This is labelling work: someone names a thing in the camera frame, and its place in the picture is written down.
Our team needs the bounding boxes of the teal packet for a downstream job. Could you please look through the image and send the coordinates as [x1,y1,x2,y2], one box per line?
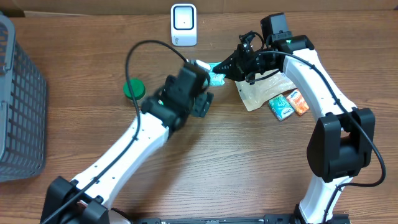
[209,62,225,86]

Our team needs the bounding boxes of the beige paper pouch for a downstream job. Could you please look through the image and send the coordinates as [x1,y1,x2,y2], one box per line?
[235,72,296,111]

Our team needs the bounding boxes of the teal tissue pack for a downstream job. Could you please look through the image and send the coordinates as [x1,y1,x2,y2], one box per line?
[269,94,295,121]

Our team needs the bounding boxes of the orange tissue pack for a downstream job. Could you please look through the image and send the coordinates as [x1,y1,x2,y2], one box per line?
[286,89,309,116]

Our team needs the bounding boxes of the green lid jar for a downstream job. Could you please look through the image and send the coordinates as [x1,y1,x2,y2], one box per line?
[123,78,146,101]

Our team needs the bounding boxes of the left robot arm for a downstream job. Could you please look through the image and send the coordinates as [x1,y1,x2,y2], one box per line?
[40,60,213,223]

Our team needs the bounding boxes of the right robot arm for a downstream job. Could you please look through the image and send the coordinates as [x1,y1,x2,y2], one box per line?
[213,12,375,223]

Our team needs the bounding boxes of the white barcode scanner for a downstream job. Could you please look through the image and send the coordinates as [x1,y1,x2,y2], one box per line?
[170,3,197,47]

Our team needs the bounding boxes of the grey plastic basket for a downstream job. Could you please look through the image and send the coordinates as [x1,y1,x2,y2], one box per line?
[1,16,48,182]

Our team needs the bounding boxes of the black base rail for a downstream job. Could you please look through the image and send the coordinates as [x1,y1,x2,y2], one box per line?
[130,213,351,224]

